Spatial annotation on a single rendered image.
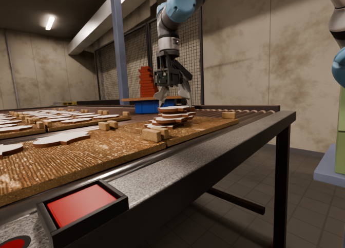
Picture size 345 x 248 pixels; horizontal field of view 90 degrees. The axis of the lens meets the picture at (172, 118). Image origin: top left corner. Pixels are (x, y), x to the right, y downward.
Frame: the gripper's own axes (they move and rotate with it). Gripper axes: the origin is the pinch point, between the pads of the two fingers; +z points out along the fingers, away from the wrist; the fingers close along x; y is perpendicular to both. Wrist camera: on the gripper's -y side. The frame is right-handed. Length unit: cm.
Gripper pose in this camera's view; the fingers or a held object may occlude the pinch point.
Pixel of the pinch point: (175, 108)
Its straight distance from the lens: 66.3
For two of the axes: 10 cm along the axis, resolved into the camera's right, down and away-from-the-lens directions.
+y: -6.4, 1.3, -7.6
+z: 0.5, 9.9, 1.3
